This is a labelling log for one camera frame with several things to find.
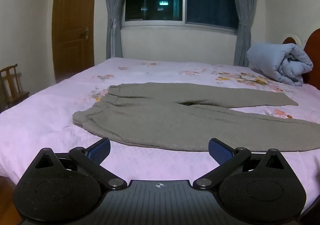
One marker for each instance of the grey pants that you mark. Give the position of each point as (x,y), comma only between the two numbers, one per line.
(162,120)

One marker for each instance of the grey curtain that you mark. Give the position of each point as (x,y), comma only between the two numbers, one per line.
(113,15)
(243,15)

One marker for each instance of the brown wooden headboard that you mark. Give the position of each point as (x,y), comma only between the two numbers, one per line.
(315,45)

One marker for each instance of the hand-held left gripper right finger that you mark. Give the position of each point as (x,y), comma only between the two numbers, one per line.
(219,152)

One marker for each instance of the rolled light blue duvet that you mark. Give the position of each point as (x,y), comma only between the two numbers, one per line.
(277,62)

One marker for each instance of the wooden chair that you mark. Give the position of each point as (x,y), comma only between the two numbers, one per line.
(11,85)

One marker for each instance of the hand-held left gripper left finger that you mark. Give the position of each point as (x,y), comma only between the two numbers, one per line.
(100,152)

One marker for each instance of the bed with pink floral sheet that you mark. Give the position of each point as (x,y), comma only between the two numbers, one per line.
(37,127)

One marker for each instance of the brown wooden door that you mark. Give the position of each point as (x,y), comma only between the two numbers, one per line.
(72,22)

